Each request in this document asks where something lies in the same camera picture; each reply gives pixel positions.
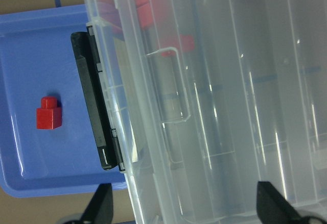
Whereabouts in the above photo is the blue plastic tray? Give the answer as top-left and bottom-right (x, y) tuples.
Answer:
(1, 5), (126, 197)

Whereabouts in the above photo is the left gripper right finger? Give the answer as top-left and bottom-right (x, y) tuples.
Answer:
(256, 181), (302, 224)

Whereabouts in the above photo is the black box latch handle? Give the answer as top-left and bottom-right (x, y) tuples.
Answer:
(71, 25), (126, 172)

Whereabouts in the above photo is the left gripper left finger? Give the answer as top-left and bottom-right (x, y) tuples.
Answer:
(79, 183), (113, 223)

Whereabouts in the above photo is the clear plastic box lid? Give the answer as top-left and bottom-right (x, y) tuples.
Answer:
(107, 0), (327, 224)

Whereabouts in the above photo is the clear plastic storage box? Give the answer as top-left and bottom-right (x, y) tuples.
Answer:
(85, 0), (180, 223)

